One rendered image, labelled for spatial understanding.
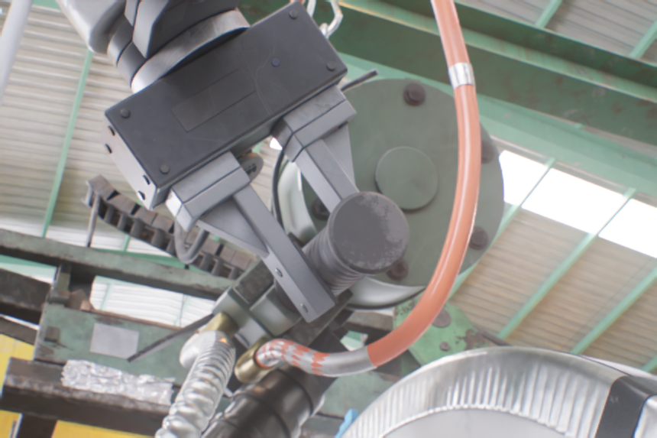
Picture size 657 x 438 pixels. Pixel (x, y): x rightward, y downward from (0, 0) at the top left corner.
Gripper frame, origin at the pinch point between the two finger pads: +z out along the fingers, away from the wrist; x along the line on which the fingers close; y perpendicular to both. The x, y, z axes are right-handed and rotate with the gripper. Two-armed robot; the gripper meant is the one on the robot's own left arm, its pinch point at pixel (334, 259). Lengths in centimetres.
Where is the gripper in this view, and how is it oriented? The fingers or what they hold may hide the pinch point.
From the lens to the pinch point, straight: 55.7
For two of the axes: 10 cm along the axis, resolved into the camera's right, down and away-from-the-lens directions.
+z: 5.8, 8.1, -0.6
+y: -2.6, 2.5, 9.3
